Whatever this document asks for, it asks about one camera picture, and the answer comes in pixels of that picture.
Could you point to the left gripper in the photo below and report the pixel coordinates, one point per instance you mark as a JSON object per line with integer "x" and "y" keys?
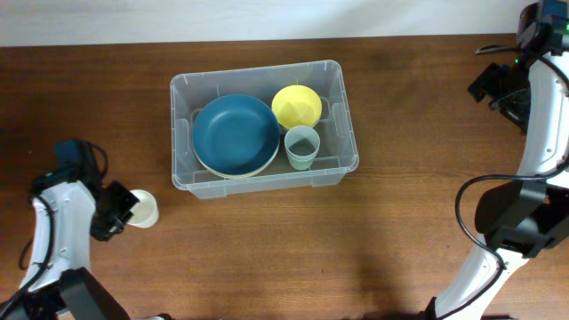
{"x": 108, "y": 230}

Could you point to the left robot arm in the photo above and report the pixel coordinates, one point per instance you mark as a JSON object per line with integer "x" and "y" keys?
{"x": 58, "y": 279}

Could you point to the cream plate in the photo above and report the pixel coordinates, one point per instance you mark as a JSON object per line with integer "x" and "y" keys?
{"x": 241, "y": 176}

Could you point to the clear plastic storage container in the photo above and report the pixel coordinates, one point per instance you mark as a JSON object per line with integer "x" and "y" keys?
{"x": 337, "y": 154}

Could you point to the grey plastic cup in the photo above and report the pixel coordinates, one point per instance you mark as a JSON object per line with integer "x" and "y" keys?
{"x": 302, "y": 143}

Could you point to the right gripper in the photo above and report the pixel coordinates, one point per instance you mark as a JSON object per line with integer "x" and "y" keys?
{"x": 487, "y": 84}

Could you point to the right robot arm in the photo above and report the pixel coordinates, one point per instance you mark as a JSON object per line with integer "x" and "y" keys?
{"x": 528, "y": 212}

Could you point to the yellow plastic bowl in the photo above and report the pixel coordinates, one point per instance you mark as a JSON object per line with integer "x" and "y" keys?
{"x": 297, "y": 105}

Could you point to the blue plate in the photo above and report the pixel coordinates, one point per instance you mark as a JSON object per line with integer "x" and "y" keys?
{"x": 235, "y": 134}

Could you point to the mint green plastic cup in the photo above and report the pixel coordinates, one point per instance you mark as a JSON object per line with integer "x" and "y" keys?
{"x": 300, "y": 163}

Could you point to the cream plastic cup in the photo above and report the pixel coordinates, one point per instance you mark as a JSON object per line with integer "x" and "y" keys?
{"x": 145, "y": 213}

